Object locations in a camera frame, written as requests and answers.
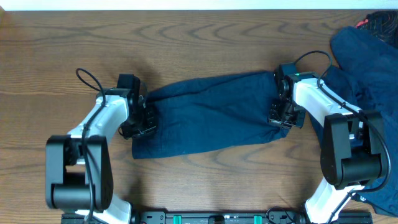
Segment dark blue shorts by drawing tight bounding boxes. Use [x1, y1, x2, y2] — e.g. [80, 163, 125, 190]
[132, 71, 288, 159]

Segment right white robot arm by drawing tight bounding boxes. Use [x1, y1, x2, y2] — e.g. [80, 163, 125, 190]
[268, 72, 391, 223]

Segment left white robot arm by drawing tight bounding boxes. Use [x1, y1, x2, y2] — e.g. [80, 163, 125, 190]
[45, 87, 156, 223]

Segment dark blue clothes pile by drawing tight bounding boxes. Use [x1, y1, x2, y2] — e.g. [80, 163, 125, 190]
[324, 27, 397, 217]

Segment black patterned garment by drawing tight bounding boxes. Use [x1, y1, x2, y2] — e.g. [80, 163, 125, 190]
[355, 11, 397, 48]

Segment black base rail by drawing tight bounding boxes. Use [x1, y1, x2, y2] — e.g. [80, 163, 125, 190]
[60, 209, 373, 224]

